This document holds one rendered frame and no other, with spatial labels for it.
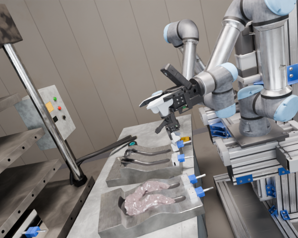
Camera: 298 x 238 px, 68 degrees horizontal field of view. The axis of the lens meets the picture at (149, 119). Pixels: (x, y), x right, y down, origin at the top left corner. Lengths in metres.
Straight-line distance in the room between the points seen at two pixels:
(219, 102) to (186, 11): 2.23
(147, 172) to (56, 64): 2.26
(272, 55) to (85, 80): 2.57
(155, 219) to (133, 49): 2.28
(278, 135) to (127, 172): 0.85
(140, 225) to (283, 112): 0.79
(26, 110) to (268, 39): 1.48
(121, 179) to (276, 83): 1.01
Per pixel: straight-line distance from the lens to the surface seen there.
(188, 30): 1.36
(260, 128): 1.18
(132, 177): 1.44
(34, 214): 1.47
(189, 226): 1.15
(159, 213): 1.10
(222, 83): 0.81
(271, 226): 1.87
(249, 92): 1.12
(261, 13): 0.94
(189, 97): 0.73
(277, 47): 0.98
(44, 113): 1.53
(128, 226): 1.15
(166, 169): 1.36
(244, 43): 1.33
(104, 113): 3.27
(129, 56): 3.00
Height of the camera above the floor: 1.68
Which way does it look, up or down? 23 degrees down
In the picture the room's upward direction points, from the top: 18 degrees counter-clockwise
